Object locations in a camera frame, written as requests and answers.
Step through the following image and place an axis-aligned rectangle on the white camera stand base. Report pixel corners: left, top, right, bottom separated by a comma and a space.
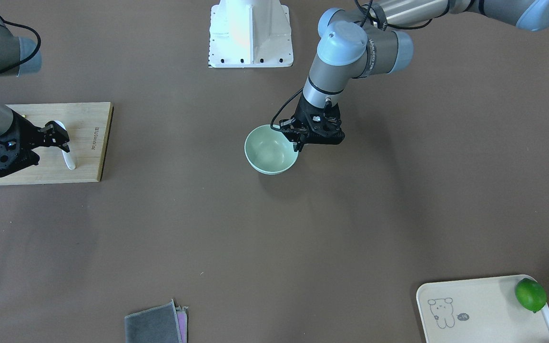
208, 0, 294, 68

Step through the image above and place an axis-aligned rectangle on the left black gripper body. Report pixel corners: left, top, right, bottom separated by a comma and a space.
294, 98, 341, 139

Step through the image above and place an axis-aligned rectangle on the grey folded cloth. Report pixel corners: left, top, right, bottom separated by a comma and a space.
124, 300, 189, 343

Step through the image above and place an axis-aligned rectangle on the bamboo cutting board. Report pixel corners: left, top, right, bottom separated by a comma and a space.
0, 102, 113, 185

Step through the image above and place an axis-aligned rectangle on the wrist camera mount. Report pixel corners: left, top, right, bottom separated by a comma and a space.
0, 137, 40, 178
301, 102, 345, 145

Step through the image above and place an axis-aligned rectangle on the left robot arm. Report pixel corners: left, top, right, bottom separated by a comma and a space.
270, 0, 549, 152

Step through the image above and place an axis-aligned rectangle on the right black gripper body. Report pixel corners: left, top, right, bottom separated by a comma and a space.
3, 111, 48, 158

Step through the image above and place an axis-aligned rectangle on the mint green bowl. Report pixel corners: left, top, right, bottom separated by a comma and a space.
244, 124, 299, 175

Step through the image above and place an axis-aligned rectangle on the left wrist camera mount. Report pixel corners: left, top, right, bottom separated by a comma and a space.
301, 102, 345, 145

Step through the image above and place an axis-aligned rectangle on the green lime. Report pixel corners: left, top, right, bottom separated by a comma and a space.
514, 278, 548, 313

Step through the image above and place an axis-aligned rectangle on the cream tray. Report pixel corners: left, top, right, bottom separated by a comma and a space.
416, 275, 549, 343

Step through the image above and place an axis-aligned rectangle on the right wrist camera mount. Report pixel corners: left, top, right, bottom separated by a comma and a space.
0, 137, 40, 178

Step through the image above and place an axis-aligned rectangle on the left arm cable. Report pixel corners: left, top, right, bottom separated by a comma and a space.
270, 88, 305, 127

